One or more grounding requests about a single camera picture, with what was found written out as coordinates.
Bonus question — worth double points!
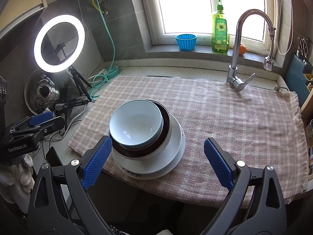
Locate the white leaf pattern plate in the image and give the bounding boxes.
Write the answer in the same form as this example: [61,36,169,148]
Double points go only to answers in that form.
[112,115,186,180]

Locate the orange fruit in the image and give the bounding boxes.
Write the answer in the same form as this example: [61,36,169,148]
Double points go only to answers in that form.
[239,43,247,55]

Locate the blue fluted cup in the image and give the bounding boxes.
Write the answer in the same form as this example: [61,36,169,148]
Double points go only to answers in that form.
[175,33,197,51]

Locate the teal knife block holder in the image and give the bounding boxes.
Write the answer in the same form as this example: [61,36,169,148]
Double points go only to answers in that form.
[284,54,312,107]

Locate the green dish soap bottle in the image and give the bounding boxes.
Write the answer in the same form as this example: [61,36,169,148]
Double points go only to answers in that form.
[211,0,230,54]

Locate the steel pot lid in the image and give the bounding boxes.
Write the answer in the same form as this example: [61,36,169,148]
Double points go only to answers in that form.
[24,69,74,115]

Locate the white gloved left hand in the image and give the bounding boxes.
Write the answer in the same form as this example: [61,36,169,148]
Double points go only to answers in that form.
[1,154,34,204]

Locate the black tripod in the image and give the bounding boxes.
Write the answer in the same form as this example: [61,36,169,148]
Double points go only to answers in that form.
[54,66,92,129]

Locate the white ring light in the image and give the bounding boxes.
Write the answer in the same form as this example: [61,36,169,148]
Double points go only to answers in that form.
[33,14,85,73]

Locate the chrome kitchen faucet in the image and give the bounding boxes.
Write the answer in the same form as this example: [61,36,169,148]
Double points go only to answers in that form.
[226,8,276,92]

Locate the teal hose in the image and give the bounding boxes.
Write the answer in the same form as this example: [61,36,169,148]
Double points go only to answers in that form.
[87,0,121,101]

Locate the large stainless steel bowl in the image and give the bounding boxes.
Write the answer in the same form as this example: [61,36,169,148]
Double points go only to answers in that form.
[109,100,172,160]

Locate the scissors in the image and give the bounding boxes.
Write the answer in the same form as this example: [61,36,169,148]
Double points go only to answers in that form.
[297,37,310,65]

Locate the white power cable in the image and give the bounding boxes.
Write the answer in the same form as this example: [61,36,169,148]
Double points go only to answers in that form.
[73,0,108,84]

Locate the light blue ceramic bowl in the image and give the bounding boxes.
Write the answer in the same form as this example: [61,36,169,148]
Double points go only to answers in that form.
[109,99,163,149]

